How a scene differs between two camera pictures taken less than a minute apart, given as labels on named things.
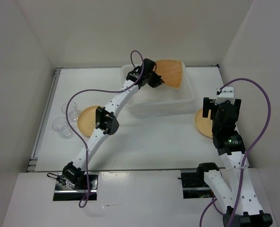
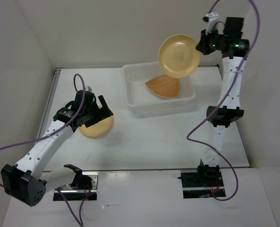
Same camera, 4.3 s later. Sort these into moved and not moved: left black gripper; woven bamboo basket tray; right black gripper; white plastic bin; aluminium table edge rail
Moved: woven bamboo basket tray; right black gripper; left black gripper
Not moved: white plastic bin; aluminium table edge rail
